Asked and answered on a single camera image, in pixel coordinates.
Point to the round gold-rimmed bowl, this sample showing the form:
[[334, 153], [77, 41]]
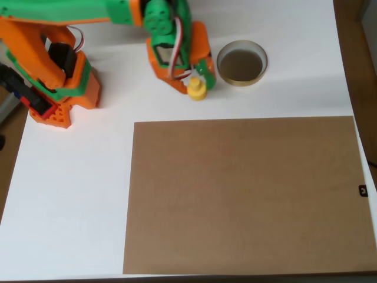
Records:
[[241, 66]]

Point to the small yellow bottle-shaped toy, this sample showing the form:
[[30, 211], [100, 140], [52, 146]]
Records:
[[197, 92]]

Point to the orange gripper, black servo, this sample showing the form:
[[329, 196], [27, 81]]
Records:
[[201, 44]]

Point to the small black tag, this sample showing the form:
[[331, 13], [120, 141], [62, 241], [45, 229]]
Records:
[[363, 190]]

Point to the orange robot base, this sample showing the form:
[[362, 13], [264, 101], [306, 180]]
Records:
[[87, 94]]

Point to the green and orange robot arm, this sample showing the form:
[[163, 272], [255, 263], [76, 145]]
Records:
[[82, 11]]

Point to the brown rectangular board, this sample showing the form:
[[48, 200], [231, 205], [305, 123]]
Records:
[[235, 191]]

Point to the grey bar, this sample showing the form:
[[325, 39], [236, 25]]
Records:
[[7, 107]]

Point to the black clamp with red parts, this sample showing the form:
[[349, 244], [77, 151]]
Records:
[[26, 92]]

